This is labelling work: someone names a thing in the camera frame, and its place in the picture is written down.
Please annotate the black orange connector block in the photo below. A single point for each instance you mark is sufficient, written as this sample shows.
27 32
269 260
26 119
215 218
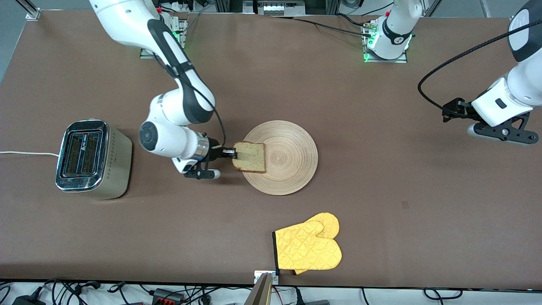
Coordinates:
167 295

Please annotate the stainless steel toaster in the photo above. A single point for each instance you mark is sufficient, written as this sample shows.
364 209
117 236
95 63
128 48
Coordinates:
114 169

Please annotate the aluminium camera mast profile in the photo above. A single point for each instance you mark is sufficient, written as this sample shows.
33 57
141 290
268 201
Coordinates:
260 294

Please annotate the slice of bread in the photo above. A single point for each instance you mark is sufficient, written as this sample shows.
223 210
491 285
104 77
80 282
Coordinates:
252 157

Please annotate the grey power strip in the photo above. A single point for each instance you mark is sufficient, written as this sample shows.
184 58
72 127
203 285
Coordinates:
275 8

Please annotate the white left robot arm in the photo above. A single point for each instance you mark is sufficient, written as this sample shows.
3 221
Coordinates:
525 80

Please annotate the white metal bracket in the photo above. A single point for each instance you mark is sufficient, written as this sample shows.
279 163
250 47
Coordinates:
257 277

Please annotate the aluminium frame post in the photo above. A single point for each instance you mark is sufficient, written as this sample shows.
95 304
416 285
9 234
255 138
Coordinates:
31 10

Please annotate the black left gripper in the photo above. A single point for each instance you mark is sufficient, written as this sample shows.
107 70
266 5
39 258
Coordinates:
459 111

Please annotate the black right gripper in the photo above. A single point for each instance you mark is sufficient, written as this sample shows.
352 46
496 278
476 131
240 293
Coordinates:
214 153

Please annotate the yellow quilted oven mitt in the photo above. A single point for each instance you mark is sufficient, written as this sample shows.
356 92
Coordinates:
330 222
305 250

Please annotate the black power brick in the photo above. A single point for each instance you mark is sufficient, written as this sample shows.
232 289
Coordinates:
27 300

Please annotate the round wooden plate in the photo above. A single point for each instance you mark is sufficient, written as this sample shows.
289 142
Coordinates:
288 161

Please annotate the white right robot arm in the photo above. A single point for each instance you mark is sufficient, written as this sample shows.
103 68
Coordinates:
127 21

